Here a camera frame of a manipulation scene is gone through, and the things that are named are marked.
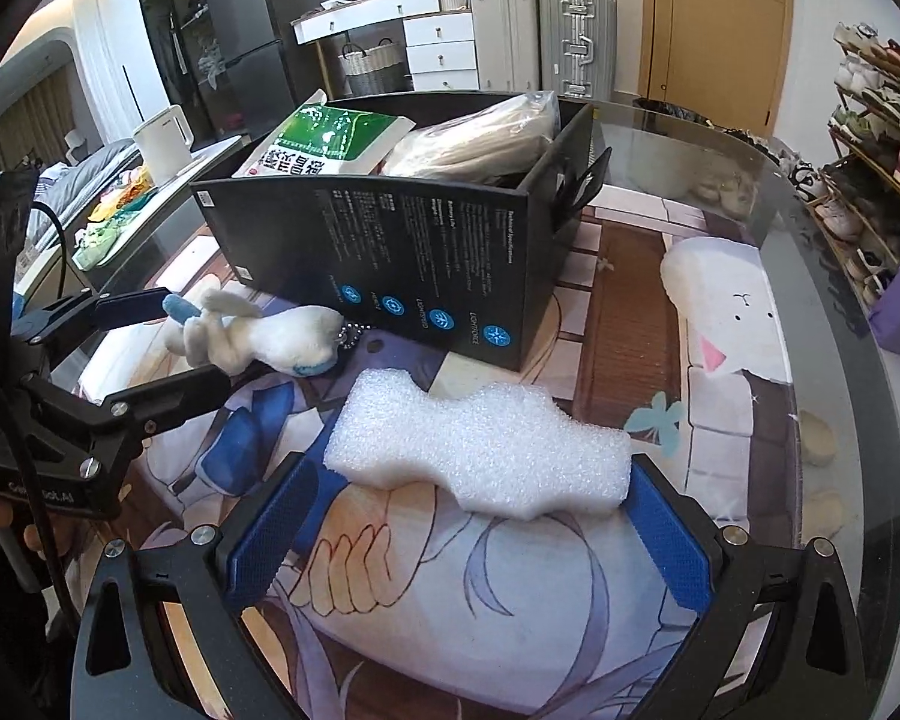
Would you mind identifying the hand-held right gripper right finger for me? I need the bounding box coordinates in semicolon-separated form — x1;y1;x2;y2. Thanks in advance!
622;454;884;720

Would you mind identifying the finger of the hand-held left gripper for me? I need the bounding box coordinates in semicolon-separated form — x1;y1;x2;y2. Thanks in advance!
11;287;171;351
19;361;272;482

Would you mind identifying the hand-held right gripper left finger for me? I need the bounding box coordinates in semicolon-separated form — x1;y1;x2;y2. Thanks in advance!
71;454;327;720

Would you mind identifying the white plush toy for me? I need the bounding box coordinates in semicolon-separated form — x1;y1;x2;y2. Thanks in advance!
161;286;370;378

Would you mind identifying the white foam piece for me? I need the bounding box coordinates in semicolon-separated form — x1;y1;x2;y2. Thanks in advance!
322;367;635;523

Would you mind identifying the black cardboard box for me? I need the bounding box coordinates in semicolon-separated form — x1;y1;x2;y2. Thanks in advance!
190;90;613;373

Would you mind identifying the green printed packet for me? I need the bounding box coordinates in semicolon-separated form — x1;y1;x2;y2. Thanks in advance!
232;90;416;179

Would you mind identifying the clear bag of shoelaces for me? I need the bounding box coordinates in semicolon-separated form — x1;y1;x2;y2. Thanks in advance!
381;90;560;185

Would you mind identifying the person's left hand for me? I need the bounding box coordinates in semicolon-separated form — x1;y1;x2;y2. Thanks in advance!
0;491;80;560

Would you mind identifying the pile of colourful clothes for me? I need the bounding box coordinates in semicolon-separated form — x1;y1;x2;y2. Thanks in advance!
71;163;160;272

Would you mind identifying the grey side table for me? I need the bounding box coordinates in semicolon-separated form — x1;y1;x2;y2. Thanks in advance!
15;131;257;293

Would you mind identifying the white kettle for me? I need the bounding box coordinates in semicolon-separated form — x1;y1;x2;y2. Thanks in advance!
133;106;197;185

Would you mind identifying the printed cartoon mat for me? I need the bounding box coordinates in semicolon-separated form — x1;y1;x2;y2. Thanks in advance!
75;187;805;720

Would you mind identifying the beige curtain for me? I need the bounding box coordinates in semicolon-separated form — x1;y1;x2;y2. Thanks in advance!
0;73;77;182

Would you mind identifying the dark glass cabinet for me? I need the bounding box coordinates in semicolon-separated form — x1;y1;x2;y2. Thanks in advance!
130;0;218;140

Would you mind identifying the black refrigerator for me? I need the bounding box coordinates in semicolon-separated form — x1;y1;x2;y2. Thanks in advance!
199;0;310;140

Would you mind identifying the woven laundry basket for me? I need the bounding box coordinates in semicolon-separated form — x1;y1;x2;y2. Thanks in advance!
337;37;410;98

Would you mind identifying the cluster of loose sneakers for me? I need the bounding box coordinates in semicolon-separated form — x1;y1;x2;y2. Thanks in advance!
724;126;827;200

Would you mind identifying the white dresser with drawers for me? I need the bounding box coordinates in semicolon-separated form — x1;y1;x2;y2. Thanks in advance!
292;0;482;95

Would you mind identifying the shoe rack with shoes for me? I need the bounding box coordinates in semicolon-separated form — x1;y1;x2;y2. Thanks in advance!
804;19;900;308

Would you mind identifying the wooden shoe rack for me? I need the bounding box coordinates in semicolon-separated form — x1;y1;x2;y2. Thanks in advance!
802;19;900;310

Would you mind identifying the white suitcase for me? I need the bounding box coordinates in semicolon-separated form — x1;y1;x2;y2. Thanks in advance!
468;0;542;92

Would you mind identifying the tan wooden door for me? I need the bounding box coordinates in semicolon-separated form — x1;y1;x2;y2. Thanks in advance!
637;0;797;140

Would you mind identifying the silver suitcase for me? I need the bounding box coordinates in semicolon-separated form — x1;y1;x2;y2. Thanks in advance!
538;0;620;101

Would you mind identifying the black cable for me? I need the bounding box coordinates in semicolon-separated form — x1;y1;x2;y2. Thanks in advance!
0;199;85;642

